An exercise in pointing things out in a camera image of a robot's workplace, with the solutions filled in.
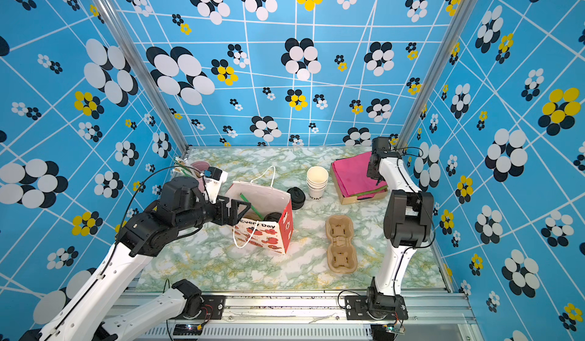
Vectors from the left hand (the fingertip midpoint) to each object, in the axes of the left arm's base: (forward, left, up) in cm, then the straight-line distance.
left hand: (241, 201), depth 66 cm
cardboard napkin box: (+17, -39, -26) cm, 50 cm away
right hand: (+25, -54, -18) cm, 62 cm away
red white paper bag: (-5, -8, -4) cm, 11 cm away
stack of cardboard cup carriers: (-7, -33, -25) cm, 42 cm away
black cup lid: (+4, -8, -16) cm, 18 cm away
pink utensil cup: (+27, +25, -16) cm, 40 cm away
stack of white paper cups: (+22, -25, -18) cm, 38 cm away
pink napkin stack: (+28, -41, -23) cm, 55 cm away
